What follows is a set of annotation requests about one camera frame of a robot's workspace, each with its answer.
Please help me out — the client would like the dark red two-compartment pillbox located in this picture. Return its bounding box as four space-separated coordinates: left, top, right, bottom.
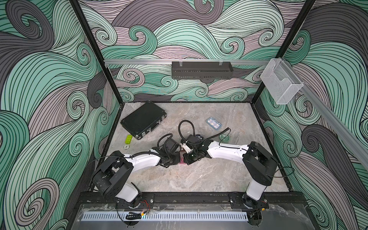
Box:
180 150 186 162

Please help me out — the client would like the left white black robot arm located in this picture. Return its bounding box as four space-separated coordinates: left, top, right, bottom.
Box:
92 147 181 203

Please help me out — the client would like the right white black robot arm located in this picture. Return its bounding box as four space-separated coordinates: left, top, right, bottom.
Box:
181 140 278 201

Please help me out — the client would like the green round pillbox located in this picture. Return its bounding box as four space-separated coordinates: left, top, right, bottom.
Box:
219 133 231 143

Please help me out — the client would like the clear blue rectangular pillbox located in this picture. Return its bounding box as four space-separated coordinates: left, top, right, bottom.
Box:
206 117 222 130

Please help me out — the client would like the black hard case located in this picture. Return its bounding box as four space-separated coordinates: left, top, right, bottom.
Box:
120 102 167 140

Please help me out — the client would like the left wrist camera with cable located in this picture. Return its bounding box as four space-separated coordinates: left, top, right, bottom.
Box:
157 133 180 157

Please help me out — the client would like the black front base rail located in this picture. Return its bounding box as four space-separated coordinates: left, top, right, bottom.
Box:
77 192 306 210

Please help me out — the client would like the black wall-mounted tray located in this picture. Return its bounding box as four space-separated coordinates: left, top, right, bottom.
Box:
171 61 234 80

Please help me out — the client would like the aluminium wall rail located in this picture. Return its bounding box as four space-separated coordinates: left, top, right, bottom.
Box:
104 58 270 66

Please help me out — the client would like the white slotted cable duct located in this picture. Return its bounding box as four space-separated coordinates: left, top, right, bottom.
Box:
81 211 248 221

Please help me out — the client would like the clear plastic wall bin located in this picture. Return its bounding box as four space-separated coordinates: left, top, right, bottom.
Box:
261 58 304 104

